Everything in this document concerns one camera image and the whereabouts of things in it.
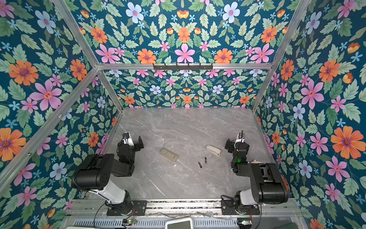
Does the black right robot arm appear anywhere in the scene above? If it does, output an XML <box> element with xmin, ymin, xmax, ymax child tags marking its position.
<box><xmin>221</xmin><ymin>131</ymin><xmax>290</xmax><ymax>215</ymax></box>

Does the black hook rack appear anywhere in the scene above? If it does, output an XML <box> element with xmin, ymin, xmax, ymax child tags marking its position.
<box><xmin>153</xmin><ymin>64</ymin><xmax>214</xmax><ymax>71</ymax></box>

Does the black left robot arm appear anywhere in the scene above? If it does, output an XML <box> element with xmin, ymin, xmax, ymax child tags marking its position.
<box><xmin>71</xmin><ymin>132</ymin><xmax>144</xmax><ymax>216</ymax></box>

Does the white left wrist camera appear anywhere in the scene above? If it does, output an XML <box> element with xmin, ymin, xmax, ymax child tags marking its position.
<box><xmin>121</xmin><ymin>132</ymin><xmax>134</xmax><ymax>147</ymax></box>

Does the aluminium mounting rail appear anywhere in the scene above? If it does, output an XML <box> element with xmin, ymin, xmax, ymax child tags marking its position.
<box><xmin>66</xmin><ymin>198</ymin><xmax>302</xmax><ymax>218</ymax></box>

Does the beige battery cover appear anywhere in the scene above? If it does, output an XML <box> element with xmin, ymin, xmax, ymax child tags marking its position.
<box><xmin>206</xmin><ymin>145</ymin><xmax>221</xmax><ymax>156</ymax></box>

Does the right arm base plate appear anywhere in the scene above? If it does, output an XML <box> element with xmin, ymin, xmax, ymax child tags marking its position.
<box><xmin>220</xmin><ymin>198</ymin><xmax>261</xmax><ymax>216</ymax></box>

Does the beige remote control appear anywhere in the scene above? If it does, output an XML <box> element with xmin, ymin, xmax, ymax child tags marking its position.
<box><xmin>159</xmin><ymin>148</ymin><xmax>179</xmax><ymax>162</ymax></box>

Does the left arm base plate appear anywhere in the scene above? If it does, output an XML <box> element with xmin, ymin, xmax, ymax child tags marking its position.
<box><xmin>106</xmin><ymin>200</ymin><xmax>147</xmax><ymax>216</ymax></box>

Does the white display device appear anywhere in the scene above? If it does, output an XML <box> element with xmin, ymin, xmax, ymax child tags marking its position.
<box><xmin>165</xmin><ymin>218</ymin><xmax>194</xmax><ymax>229</ymax></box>

